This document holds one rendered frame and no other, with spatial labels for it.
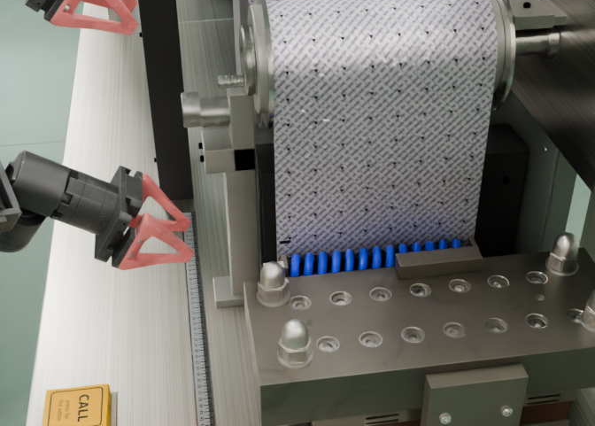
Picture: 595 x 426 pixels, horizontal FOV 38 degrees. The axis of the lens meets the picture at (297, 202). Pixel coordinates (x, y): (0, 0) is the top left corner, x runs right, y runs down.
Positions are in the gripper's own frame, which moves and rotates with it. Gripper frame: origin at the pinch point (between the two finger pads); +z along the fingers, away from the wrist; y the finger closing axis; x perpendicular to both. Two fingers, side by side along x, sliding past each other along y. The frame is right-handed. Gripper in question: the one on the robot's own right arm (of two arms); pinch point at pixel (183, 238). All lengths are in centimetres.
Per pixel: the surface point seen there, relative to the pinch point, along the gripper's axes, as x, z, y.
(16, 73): -122, 0, -280
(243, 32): 23.2, -4.5, -4.5
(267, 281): 3.9, 7.4, 8.5
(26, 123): -118, 7, -234
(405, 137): 22.3, 15.2, 1.0
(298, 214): 8.7, 9.9, 0.8
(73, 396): -19.3, -4.3, 8.0
